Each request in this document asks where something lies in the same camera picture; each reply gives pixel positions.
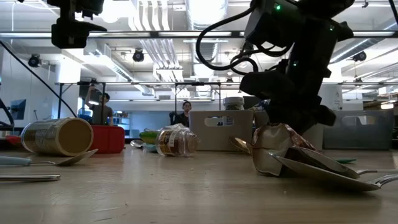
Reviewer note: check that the person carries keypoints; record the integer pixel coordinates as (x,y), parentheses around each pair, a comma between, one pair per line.
(185,118)
(102,115)

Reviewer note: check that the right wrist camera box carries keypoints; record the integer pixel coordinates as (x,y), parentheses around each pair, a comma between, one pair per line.
(267,25)

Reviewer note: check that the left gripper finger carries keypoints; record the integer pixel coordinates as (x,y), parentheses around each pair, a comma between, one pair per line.
(74,34)

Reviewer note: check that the white-lidded spice jar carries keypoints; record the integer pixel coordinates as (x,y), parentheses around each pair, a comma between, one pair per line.
(233,101)

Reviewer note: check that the gold-coloured spoon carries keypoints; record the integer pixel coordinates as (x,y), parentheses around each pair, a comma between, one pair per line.
(241,144)

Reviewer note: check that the background black metal frame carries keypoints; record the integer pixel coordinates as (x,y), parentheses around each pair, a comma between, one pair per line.
(155,83)

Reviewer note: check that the black ceiling spotlight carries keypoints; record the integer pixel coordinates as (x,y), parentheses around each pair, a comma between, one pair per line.
(35,60)
(138,55)
(359,56)

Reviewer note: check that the blue-lit background monitor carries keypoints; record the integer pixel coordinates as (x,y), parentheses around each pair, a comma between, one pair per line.
(18,109)

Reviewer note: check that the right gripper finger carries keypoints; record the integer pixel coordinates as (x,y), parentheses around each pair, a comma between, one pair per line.
(304,115)
(264,85)

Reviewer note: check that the brown snack pouch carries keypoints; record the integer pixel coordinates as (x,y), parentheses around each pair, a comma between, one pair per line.
(270,146)

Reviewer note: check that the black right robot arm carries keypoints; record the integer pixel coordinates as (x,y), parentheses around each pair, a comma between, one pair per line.
(326,6)

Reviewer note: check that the green plastic utensil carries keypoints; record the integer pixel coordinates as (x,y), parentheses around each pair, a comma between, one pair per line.
(345,160)

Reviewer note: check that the glass spice jar cork stopper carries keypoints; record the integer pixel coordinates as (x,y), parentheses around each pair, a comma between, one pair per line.
(174,143)

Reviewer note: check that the dark grey translucent bin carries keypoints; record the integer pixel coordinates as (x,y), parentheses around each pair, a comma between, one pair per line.
(367,133)

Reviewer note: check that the black flat screen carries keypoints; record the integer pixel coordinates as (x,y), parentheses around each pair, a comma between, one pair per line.
(250,102)

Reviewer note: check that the light grey storage bin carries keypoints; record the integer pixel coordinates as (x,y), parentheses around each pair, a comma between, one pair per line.
(314,140)
(199,137)

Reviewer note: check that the silver round ventilation duct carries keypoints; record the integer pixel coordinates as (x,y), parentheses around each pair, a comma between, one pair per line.
(206,18)

